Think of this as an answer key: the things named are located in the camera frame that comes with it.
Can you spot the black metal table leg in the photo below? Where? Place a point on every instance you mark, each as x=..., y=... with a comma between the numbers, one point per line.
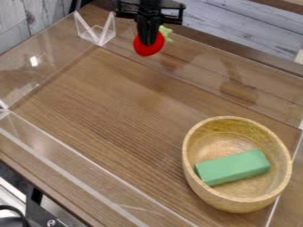
x=38, y=216

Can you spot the clear acrylic table barrier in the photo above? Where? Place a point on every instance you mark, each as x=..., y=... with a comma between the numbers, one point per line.
x=94, y=119

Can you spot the green rectangular block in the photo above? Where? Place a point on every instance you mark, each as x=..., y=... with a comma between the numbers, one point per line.
x=233, y=167

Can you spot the clear acrylic corner bracket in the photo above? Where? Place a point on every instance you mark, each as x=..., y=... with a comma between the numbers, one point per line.
x=97, y=34

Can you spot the wooden bowl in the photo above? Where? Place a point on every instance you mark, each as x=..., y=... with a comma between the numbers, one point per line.
x=226, y=135

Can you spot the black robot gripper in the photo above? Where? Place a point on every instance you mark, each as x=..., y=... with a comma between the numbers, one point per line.
x=154, y=12

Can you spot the red plush strawberry toy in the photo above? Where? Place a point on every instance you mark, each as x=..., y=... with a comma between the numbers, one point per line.
x=147, y=50

